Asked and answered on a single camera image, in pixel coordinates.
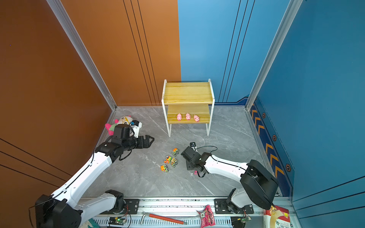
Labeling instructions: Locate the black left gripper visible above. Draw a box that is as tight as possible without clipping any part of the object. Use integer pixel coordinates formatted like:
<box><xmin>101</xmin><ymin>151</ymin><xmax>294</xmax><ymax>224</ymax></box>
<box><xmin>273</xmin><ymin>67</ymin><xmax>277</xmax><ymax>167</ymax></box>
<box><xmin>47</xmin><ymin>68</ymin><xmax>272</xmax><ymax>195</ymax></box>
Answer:
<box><xmin>123</xmin><ymin>134</ymin><xmax>155</xmax><ymax>152</ymax></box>

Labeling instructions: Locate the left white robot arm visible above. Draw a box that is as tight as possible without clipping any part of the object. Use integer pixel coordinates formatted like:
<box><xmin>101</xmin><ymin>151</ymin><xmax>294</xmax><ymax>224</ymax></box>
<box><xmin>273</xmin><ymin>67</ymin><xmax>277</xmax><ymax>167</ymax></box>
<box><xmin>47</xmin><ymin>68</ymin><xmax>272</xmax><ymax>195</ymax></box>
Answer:
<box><xmin>34</xmin><ymin>120</ymin><xmax>155</xmax><ymax>228</ymax></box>

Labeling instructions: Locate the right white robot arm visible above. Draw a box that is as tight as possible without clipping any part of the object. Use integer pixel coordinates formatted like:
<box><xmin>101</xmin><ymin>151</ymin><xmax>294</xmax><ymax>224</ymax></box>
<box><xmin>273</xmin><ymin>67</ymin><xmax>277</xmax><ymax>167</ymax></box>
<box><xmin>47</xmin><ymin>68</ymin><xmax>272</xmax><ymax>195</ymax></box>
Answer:
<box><xmin>181</xmin><ymin>147</ymin><xmax>279</xmax><ymax>214</ymax></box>

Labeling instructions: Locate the green toy truck middle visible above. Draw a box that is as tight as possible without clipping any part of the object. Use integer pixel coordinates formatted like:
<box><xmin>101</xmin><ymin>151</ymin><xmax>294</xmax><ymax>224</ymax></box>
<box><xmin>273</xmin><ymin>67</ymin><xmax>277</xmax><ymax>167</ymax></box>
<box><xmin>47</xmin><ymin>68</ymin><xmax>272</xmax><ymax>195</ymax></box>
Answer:
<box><xmin>170</xmin><ymin>158</ymin><xmax>178</xmax><ymax>167</ymax></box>

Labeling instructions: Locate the green orange toy truck top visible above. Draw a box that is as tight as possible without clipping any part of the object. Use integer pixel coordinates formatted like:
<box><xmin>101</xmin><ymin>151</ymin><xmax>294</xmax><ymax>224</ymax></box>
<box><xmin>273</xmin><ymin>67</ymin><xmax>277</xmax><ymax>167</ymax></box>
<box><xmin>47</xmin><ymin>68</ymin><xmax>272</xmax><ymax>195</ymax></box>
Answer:
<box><xmin>173</xmin><ymin>148</ymin><xmax>179</xmax><ymax>156</ymax></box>

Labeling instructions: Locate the orange toy truck middle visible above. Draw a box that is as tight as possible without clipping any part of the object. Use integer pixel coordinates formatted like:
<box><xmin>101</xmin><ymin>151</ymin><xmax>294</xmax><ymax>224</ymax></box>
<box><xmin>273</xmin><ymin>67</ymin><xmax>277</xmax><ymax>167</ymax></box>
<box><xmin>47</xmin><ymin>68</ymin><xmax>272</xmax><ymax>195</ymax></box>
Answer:
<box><xmin>164</xmin><ymin>156</ymin><xmax>172</xmax><ymax>164</ymax></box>

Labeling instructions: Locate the orange green toy truck bottom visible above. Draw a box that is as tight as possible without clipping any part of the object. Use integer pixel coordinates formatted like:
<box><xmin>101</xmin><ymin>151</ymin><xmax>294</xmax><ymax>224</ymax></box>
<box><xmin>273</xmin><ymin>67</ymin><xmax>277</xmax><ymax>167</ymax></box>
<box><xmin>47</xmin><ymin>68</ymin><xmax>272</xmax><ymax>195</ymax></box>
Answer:
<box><xmin>160</xmin><ymin>165</ymin><xmax>169</xmax><ymax>173</ymax></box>

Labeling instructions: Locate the plush doll pink white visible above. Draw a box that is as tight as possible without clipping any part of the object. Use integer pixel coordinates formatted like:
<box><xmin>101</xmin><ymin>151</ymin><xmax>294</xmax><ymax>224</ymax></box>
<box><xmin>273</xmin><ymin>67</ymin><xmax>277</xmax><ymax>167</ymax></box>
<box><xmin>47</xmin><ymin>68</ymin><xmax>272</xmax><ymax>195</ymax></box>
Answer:
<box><xmin>105</xmin><ymin>116</ymin><xmax>133</xmax><ymax>136</ymax></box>

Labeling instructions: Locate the pink snack packet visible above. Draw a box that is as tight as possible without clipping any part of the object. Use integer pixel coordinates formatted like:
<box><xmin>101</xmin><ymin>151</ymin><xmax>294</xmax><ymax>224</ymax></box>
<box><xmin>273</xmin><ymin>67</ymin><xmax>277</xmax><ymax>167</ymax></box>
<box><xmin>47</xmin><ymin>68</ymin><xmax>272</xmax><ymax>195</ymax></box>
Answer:
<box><xmin>197</xmin><ymin>205</ymin><xmax>216</xmax><ymax>228</ymax></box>

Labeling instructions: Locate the circuit board right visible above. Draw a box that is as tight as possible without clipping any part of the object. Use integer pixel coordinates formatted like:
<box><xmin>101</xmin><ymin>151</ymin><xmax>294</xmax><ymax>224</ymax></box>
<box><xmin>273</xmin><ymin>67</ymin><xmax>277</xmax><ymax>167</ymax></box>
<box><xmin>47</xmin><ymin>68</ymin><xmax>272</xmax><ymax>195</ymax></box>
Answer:
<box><xmin>231</xmin><ymin>216</ymin><xmax>252</xmax><ymax>228</ymax></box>

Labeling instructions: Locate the green circuit board left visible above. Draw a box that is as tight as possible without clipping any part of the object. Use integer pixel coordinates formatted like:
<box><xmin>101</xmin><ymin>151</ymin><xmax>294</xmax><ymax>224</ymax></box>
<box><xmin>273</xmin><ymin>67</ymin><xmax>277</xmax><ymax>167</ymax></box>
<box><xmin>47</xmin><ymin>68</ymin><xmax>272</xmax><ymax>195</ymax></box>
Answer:
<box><xmin>108</xmin><ymin>217</ymin><xmax>127</xmax><ymax>227</ymax></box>

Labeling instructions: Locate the teal cloth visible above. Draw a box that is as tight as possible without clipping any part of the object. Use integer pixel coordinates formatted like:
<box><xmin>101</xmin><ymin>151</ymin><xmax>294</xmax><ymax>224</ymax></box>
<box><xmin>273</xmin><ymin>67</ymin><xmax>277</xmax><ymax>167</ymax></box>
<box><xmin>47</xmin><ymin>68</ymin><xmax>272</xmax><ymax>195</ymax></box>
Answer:
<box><xmin>79</xmin><ymin>219</ymin><xmax>100</xmax><ymax>228</ymax></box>

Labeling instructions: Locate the red white box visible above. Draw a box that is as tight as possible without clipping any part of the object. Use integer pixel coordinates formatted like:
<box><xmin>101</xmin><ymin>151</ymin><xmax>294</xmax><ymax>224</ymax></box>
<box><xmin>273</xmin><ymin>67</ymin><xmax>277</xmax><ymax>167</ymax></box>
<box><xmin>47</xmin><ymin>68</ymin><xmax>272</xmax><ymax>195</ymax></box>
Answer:
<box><xmin>263</xmin><ymin>206</ymin><xmax>291</xmax><ymax>228</ymax></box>

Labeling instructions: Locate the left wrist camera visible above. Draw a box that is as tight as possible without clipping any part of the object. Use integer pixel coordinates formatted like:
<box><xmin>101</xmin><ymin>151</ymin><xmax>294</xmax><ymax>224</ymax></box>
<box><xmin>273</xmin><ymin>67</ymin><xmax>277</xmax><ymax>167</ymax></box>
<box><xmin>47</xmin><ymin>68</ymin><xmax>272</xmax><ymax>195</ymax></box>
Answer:
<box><xmin>130</xmin><ymin>120</ymin><xmax>143</xmax><ymax>138</ymax></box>

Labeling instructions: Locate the white shelf frame with wood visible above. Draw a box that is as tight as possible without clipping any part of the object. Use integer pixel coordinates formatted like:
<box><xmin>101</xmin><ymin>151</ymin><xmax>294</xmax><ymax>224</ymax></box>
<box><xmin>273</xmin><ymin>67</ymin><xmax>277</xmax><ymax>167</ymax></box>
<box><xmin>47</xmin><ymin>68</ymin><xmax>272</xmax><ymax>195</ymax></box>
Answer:
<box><xmin>161</xmin><ymin>79</ymin><xmax>215</xmax><ymax>137</ymax></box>

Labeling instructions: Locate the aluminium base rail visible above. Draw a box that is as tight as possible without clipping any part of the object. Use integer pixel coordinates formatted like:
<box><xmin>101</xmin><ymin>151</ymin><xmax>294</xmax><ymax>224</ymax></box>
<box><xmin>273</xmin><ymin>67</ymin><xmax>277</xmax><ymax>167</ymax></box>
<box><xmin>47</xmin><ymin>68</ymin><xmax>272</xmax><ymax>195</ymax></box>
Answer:
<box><xmin>93</xmin><ymin>197</ymin><xmax>264</xmax><ymax>228</ymax></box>

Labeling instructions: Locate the red handled tool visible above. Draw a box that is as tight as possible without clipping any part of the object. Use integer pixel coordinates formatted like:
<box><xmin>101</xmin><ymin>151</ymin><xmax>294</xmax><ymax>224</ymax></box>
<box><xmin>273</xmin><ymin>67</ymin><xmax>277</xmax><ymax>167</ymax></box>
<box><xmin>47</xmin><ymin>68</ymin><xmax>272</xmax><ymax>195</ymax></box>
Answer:
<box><xmin>139</xmin><ymin>213</ymin><xmax>187</xmax><ymax>225</ymax></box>

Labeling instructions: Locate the aluminium corner post left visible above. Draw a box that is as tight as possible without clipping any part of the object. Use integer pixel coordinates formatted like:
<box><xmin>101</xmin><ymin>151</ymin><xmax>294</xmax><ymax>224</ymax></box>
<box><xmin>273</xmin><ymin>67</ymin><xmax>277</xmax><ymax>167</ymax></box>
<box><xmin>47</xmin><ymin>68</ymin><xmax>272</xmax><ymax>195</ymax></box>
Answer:
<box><xmin>46</xmin><ymin>0</ymin><xmax>118</xmax><ymax>111</ymax></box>

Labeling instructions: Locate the aluminium corner post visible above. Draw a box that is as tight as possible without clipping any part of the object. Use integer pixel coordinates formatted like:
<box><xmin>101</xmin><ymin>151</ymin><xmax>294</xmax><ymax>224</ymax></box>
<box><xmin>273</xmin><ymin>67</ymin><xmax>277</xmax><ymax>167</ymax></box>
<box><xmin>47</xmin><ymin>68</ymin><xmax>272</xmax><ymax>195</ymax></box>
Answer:
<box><xmin>245</xmin><ymin>0</ymin><xmax>303</xmax><ymax>111</ymax></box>
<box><xmin>46</xmin><ymin>0</ymin><xmax>118</xmax><ymax>111</ymax></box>

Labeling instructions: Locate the aluminium corner post right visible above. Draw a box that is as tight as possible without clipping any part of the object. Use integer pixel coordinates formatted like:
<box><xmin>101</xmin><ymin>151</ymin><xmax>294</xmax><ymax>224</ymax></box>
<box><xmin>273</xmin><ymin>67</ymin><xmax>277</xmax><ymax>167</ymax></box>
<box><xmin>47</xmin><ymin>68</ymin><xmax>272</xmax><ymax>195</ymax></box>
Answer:
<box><xmin>245</xmin><ymin>0</ymin><xmax>303</xmax><ymax>111</ymax></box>

